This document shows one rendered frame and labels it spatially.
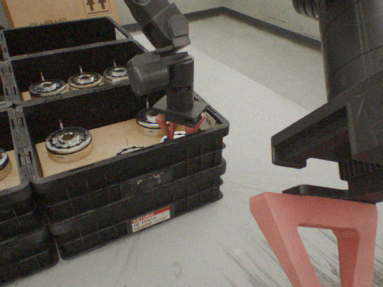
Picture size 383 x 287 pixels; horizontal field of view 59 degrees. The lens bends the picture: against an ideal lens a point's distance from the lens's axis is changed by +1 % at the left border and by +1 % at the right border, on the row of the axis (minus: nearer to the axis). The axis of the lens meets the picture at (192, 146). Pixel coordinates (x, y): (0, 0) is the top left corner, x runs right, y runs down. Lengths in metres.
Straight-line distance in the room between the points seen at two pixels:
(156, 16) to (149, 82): 0.12
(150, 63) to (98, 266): 0.43
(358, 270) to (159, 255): 0.60
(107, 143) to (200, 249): 0.34
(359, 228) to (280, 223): 0.05
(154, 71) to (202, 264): 0.40
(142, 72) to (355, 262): 0.50
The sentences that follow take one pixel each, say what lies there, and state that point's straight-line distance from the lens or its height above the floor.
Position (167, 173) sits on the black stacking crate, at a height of 0.85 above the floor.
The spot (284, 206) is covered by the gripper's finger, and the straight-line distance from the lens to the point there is 0.17.
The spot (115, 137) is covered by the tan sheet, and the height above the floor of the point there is 0.83.
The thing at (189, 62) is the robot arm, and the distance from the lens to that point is 0.65.
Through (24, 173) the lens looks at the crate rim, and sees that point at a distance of 0.66.
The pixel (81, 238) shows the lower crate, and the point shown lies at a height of 0.76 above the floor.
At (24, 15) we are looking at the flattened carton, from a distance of 3.68.
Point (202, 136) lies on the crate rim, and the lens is 0.68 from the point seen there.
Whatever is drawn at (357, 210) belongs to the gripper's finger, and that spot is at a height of 1.19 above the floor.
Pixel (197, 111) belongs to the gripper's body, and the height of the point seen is 0.96.
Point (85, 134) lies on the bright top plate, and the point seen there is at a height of 0.86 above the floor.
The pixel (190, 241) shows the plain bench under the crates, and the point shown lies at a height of 0.70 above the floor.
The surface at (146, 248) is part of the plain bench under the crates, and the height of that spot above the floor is 0.70.
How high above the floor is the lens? 1.32
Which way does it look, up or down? 37 degrees down
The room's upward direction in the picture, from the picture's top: straight up
